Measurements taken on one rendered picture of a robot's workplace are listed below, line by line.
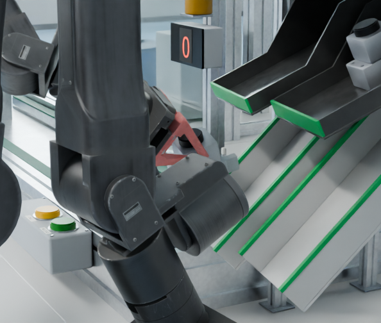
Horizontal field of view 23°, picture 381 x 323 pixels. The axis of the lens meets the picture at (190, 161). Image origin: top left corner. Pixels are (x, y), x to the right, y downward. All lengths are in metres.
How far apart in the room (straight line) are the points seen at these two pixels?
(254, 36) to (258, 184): 1.51
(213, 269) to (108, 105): 0.72
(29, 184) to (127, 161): 1.02
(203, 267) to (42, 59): 0.49
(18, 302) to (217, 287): 0.30
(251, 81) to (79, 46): 0.61
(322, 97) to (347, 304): 0.41
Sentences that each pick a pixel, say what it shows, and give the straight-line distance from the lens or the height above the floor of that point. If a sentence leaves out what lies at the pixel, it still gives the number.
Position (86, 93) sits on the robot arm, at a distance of 0.69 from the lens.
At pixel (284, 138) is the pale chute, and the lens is 1.31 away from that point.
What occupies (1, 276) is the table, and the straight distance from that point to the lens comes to 1.56.
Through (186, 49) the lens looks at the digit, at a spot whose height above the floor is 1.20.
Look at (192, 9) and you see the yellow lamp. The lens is 1.67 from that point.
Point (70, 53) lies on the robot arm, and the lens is 0.69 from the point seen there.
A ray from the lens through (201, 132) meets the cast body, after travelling 1.12.
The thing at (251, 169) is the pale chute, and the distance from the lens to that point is 1.30.
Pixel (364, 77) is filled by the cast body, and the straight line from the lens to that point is 1.09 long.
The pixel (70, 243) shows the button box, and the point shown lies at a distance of 1.43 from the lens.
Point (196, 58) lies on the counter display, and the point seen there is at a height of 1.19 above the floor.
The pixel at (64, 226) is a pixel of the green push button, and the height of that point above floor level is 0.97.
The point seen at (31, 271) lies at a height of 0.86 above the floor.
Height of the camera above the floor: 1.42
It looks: 14 degrees down
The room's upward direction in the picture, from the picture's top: straight up
